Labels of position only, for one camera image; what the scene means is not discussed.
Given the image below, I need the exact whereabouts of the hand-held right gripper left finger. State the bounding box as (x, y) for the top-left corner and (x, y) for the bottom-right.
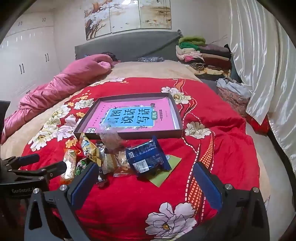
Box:
(24, 162), (100, 241)

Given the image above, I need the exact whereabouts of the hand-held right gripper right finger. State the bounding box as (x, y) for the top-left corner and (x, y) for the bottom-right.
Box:
(194, 162), (270, 241)

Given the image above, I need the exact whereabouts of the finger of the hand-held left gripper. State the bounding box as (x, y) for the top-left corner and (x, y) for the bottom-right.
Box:
(9, 161), (68, 180)
(5, 153), (40, 168)

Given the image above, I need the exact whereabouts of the orange cracker packet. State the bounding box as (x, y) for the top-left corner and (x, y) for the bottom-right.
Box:
(60, 149), (78, 184)

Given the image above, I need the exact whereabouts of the black green pea packet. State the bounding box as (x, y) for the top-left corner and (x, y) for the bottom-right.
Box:
(75, 158), (93, 176)

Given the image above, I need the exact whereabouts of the clear rice cracker packet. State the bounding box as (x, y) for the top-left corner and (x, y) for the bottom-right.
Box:
(100, 152), (118, 174)

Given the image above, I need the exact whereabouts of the yellow snack bar packet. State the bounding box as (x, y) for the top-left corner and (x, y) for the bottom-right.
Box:
(80, 133), (102, 166)

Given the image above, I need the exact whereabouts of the small clear orange wrapper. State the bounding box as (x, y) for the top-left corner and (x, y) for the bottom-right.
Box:
(113, 168), (137, 178)

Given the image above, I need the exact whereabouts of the clear pastry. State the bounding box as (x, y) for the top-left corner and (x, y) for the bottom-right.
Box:
(96, 125), (126, 153)

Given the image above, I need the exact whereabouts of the blue snack packet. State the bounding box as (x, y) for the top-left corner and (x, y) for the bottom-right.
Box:
(125, 136), (170, 178)

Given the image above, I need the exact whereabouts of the shallow grey cardboard box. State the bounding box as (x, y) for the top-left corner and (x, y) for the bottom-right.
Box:
(73, 93), (184, 140)

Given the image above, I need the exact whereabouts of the green paper card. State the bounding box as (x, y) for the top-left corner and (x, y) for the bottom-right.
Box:
(148, 154), (182, 188)

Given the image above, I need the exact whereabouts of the red floral blanket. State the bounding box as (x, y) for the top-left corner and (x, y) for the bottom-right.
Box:
(21, 77), (260, 241)

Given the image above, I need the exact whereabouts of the pink quilt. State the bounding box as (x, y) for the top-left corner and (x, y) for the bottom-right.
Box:
(1, 54), (114, 144)

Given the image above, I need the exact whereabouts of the pink floral fabric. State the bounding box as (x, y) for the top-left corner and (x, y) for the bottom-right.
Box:
(216, 87), (251, 117)

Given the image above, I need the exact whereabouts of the pink book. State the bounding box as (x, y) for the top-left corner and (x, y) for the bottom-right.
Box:
(84, 97), (181, 132)

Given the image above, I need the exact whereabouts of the white wardrobe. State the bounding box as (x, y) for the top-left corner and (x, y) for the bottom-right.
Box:
(0, 13), (59, 98)

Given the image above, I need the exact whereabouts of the light blue garment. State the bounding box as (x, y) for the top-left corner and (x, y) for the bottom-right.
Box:
(216, 77), (252, 98)

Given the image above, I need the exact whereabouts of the dark cloth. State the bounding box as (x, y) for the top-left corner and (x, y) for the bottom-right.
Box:
(102, 52), (121, 64)

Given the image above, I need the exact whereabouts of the stack of folded clothes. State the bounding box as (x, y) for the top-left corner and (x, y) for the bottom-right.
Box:
(176, 36), (233, 76)

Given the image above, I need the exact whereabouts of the beige bed sheet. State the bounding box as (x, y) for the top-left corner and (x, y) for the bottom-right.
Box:
(0, 59), (272, 209)

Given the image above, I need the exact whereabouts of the white satin curtain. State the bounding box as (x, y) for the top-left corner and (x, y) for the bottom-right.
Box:
(228, 0), (296, 163)

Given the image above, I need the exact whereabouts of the dark patterned pillow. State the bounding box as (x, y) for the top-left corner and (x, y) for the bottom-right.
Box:
(138, 56), (165, 63)

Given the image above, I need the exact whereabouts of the grey headboard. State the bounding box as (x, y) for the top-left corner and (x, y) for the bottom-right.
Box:
(74, 30), (183, 63)

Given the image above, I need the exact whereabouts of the floral wall painting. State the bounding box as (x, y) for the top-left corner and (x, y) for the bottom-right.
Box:
(84, 0), (173, 41)

